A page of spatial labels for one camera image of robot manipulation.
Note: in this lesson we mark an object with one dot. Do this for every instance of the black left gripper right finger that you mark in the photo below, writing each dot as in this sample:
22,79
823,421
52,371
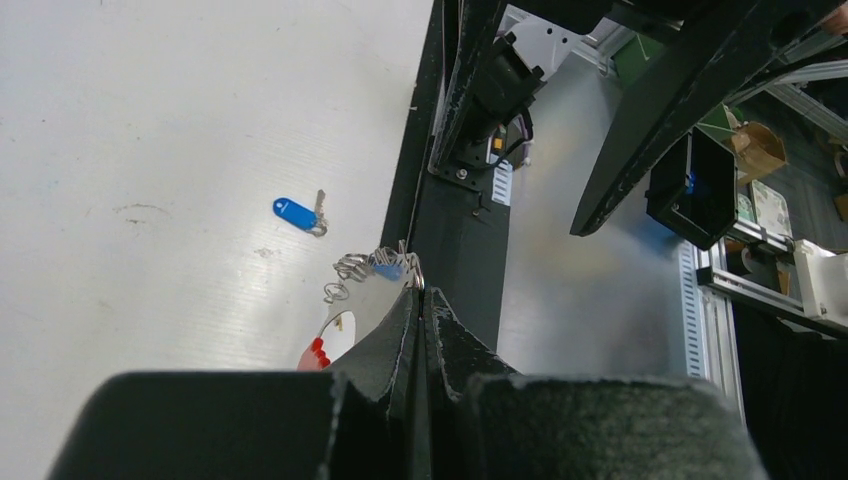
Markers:
492,422

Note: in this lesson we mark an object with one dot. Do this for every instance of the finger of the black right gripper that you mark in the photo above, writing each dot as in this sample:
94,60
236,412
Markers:
711,58
465,33

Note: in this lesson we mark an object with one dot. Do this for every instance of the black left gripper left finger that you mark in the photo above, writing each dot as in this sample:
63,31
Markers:
337,423

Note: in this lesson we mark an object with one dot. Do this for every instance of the keyring bunch with tags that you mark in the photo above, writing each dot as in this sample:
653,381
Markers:
362,294

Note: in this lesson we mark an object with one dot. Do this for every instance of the blue tag key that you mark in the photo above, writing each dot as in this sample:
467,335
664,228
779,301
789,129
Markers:
309,220

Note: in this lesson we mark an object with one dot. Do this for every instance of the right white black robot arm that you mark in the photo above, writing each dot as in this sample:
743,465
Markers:
521,61

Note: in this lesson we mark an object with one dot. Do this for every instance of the green storage bin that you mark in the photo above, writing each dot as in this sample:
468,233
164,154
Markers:
667,88

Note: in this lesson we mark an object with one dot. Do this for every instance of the cardboard box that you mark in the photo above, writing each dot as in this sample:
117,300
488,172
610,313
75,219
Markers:
759,152

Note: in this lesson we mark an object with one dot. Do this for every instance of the black storage bin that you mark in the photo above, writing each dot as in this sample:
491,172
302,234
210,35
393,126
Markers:
692,189

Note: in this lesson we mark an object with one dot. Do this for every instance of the white slotted cable duct right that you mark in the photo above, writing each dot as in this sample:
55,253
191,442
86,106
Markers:
502,183

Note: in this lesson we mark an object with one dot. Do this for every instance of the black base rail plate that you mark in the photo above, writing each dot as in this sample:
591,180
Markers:
459,234

